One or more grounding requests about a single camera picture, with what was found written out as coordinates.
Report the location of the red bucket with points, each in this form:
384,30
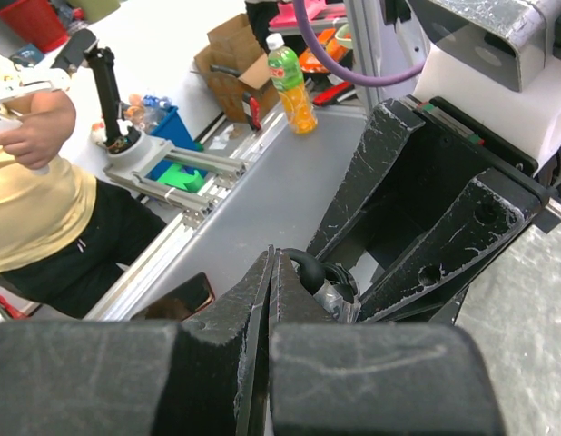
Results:
36,22

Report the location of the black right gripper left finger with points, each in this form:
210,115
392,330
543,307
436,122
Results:
207,375

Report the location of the blue storage bin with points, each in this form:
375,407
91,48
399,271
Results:
172,128

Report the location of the red handled pliers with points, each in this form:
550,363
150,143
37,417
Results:
251,109

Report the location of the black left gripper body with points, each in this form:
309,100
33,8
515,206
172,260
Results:
436,164

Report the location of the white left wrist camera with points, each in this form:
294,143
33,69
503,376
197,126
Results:
499,62

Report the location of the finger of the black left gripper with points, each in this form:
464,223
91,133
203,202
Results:
487,213
386,133

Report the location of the cardboard box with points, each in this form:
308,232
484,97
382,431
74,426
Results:
233,64

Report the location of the black clip earbud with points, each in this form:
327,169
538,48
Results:
311,272

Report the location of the operator yellow shirt torso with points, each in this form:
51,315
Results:
39,219

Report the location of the green orange drink bottle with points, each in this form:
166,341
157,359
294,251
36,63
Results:
288,80

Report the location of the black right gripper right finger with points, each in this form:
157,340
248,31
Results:
330,378

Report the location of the black teleoperation handle stand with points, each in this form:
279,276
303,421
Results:
82,48

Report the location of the aluminium frame rail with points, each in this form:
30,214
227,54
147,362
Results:
138,170

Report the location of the green plastic block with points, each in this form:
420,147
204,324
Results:
182,177

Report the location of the black earbud charging case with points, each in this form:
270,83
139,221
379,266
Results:
339,295

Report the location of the operator bare hand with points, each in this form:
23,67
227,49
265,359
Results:
47,122

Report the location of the white handheld controller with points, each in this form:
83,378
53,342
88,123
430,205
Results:
15,86

